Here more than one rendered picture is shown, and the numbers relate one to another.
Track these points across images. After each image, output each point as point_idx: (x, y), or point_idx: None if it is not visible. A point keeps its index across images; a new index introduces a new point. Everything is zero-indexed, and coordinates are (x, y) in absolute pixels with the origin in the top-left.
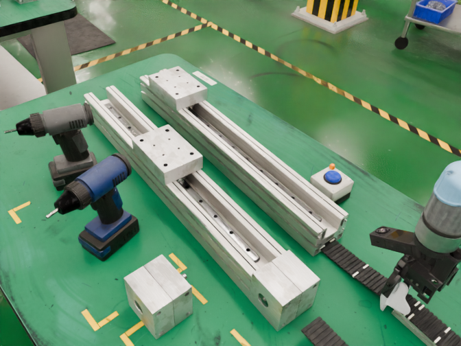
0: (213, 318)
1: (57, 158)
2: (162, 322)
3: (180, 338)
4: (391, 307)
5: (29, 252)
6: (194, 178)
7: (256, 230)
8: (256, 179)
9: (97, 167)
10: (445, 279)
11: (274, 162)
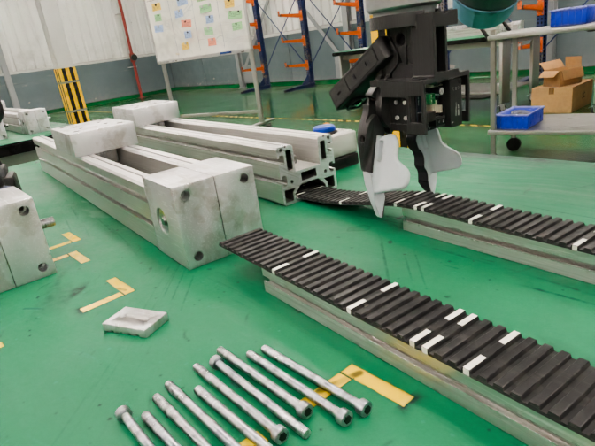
0: (86, 272)
1: None
2: None
3: (13, 297)
4: (383, 190)
5: None
6: (124, 154)
7: (179, 160)
8: (207, 139)
9: None
10: (436, 67)
11: (241, 127)
